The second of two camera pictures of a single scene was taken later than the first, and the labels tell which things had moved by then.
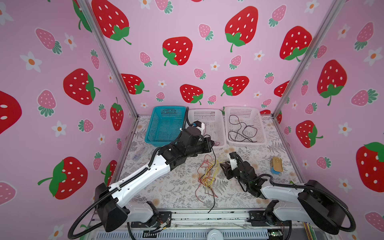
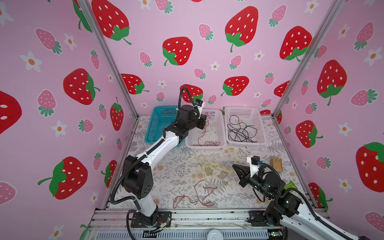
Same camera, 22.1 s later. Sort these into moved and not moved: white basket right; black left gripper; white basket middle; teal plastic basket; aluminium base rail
Moved: black left gripper
Not moved: white basket right; aluminium base rail; teal plastic basket; white basket middle
